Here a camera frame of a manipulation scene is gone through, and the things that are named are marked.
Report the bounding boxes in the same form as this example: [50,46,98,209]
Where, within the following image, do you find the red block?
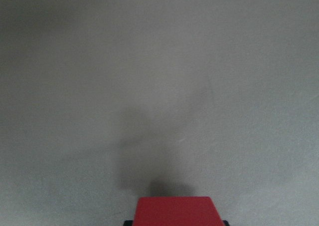
[133,197,224,226]

